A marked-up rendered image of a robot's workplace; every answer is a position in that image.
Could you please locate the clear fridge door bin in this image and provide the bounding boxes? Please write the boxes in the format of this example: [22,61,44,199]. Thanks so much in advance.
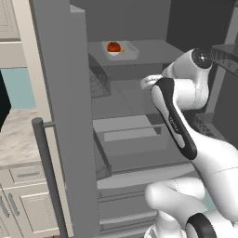
[87,53,112,99]
[92,128,112,181]

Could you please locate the cream wall cupboard door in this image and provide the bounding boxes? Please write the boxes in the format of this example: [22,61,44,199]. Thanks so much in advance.
[0,0,21,42]

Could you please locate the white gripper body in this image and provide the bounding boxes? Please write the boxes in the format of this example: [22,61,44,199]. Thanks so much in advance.
[139,73,164,91]

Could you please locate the grey fridge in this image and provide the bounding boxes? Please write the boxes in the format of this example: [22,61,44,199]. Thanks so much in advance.
[69,0,238,238]

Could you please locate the cream drawer front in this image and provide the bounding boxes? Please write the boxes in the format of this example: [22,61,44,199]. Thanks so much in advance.
[0,164,48,189]

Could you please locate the dark grey fridge door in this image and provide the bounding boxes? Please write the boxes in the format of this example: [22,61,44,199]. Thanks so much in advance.
[204,0,238,152]

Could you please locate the grey cupboard door handle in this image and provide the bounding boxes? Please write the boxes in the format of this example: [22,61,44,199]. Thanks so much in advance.
[0,195,10,218]
[7,192,20,218]

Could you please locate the black appliance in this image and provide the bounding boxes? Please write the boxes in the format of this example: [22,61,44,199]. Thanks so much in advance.
[0,70,13,133]

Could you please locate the grey drawer handle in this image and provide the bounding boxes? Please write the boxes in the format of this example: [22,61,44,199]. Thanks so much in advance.
[16,171,41,179]

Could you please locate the red tomato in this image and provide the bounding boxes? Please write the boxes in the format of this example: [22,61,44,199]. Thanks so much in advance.
[107,41,122,54]

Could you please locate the dark grey fridge door handle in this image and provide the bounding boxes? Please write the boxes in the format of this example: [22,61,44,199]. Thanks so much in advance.
[32,116,69,238]

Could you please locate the grey fridge drawer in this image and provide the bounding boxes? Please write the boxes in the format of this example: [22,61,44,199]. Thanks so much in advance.
[92,114,199,175]

